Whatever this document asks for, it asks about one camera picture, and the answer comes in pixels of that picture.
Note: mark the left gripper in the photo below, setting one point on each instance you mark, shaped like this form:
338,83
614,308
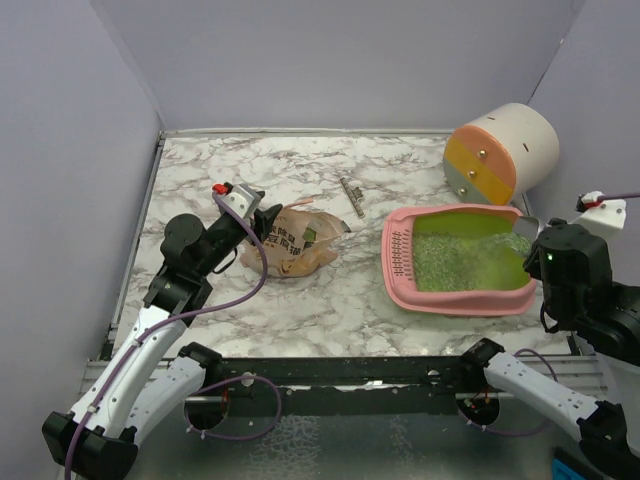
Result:
263,220

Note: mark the cat litter bag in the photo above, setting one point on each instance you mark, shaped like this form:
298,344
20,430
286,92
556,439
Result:
300,240

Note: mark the metal bag sealing clip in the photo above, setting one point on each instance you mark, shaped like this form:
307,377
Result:
354,195

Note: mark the grey metal litter scoop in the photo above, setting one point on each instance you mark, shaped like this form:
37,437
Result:
528,227

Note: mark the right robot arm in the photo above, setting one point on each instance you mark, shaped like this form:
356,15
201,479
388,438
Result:
580,295

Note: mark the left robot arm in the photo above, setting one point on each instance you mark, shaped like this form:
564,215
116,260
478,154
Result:
101,434

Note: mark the pink litter box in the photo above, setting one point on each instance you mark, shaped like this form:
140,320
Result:
456,260

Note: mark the black base bar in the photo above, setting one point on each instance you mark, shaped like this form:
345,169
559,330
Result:
315,386

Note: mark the cylindrical drawer cabinet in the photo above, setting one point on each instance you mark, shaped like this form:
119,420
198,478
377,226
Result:
501,155

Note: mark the blue object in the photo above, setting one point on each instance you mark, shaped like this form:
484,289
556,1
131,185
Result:
564,466

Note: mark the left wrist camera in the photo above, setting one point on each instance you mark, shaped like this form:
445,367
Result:
236,198

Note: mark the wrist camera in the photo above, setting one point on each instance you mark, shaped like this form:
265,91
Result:
599,215
236,198

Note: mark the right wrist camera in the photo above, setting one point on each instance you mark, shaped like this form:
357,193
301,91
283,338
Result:
599,215

